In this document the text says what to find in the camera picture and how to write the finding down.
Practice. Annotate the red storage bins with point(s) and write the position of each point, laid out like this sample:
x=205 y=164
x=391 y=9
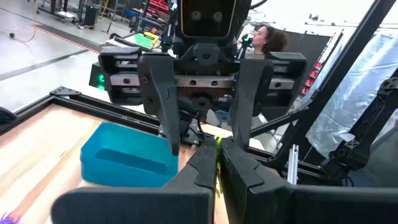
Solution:
x=160 y=6
x=311 y=77

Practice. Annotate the teal plastic bin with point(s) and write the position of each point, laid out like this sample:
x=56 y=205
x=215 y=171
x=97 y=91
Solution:
x=124 y=146

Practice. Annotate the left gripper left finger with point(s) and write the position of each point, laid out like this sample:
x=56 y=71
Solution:
x=140 y=208

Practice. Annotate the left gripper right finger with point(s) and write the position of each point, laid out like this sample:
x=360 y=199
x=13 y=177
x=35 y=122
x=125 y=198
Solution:
x=311 y=205

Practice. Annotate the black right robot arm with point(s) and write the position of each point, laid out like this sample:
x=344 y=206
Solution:
x=242 y=18

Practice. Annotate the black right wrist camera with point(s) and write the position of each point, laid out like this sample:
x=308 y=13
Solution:
x=208 y=18

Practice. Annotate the black box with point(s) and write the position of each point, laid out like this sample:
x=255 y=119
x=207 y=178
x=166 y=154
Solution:
x=91 y=15

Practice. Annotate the green plastic spider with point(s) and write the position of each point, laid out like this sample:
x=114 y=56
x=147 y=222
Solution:
x=219 y=141

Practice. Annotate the green board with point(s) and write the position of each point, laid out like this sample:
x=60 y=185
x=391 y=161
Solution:
x=143 y=40

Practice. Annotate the purple plastic spider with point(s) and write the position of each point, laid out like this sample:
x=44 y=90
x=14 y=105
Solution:
x=7 y=219

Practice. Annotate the person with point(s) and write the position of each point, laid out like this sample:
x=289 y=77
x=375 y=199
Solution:
x=273 y=40

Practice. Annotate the black floor ball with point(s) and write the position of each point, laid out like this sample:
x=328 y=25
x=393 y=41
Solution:
x=12 y=35

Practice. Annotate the black frame clip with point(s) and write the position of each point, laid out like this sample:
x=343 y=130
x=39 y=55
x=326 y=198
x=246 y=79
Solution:
x=4 y=115

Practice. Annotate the translucent plastic sheet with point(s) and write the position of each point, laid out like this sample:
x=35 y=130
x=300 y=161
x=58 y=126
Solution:
x=357 y=93

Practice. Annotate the silver aluminium extrusion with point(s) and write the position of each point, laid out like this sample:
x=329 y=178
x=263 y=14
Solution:
x=293 y=165

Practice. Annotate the black backdrop panel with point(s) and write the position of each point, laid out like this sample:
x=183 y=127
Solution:
x=311 y=46

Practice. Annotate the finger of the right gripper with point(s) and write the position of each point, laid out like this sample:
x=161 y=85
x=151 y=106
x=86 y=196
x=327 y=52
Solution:
x=158 y=87
x=252 y=90

